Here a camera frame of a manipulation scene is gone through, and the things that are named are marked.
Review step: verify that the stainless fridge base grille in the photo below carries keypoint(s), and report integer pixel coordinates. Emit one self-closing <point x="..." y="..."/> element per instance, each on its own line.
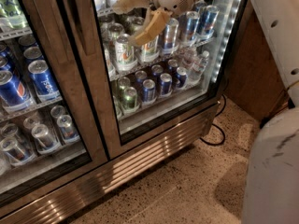
<point x="66" y="201"/>

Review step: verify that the clear water bottle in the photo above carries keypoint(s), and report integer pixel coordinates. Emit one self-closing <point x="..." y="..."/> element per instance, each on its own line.
<point x="198" y="67"/>

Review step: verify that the left blue pepsi can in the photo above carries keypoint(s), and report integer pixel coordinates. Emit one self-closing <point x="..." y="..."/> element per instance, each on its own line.
<point x="14" y="93"/>

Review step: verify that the blue can lower shelf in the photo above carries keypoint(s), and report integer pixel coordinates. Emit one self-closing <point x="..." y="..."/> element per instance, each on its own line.
<point x="148" y="91"/>

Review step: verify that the front blue pepsi can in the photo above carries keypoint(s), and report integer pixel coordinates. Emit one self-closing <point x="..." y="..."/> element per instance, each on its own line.
<point x="45" y="85"/>

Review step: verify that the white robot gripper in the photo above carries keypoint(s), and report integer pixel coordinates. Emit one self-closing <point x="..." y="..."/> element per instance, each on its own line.
<point x="159" y="15"/>

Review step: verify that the silver can bottom left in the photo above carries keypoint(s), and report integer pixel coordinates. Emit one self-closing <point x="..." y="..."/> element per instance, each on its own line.
<point x="46" y="140"/>

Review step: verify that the blue pepsi can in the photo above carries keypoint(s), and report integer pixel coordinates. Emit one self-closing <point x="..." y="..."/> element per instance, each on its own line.
<point x="14" y="93"/>
<point x="45" y="85"/>

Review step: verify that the green can lower shelf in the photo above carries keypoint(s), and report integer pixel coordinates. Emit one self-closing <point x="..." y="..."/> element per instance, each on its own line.
<point x="129" y="102"/>

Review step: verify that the front 7up can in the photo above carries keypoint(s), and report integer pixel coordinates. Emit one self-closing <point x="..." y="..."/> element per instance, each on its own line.
<point x="124" y="53"/>

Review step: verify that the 7up can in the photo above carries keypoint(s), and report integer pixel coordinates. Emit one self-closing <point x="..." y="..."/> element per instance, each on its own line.
<point x="148" y="52"/>
<point x="124" y="53"/>

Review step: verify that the fridge glass door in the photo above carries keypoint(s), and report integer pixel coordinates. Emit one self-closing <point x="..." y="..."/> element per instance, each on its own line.
<point x="35" y="30"/>
<point x="176" y="98"/>

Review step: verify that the silver blue energy can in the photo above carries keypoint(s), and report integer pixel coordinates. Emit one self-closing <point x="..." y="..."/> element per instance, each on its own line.
<point x="168" y="37"/>

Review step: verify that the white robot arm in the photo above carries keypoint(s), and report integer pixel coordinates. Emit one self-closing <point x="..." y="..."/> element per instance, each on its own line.
<point x="271" y="191"/>

